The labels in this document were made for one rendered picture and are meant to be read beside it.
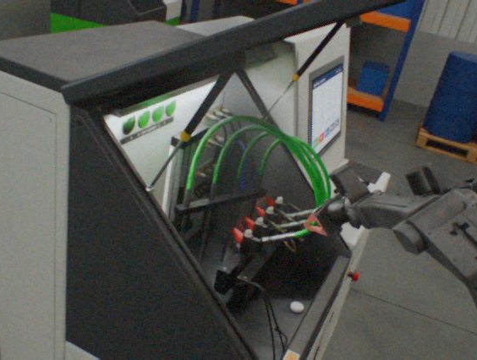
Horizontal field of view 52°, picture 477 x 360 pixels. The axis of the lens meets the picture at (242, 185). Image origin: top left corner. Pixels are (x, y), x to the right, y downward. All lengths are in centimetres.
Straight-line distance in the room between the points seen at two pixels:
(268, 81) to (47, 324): 95
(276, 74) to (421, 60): 614
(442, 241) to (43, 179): 85
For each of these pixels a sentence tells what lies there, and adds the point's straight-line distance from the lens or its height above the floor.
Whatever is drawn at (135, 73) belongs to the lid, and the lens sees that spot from 92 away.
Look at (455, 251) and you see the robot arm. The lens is 67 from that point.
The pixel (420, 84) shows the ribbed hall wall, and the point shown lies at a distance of 770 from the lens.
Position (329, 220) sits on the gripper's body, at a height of 125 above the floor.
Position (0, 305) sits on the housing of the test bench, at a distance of 156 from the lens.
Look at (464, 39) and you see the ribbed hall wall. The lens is 762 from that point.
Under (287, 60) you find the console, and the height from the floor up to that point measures 150.
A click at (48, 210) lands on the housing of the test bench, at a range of 122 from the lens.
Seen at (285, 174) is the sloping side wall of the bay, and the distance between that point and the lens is 160.
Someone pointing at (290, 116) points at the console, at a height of 133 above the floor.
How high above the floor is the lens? 183
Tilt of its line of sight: 27 degrees down
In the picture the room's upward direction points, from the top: 12 degrees clockwise
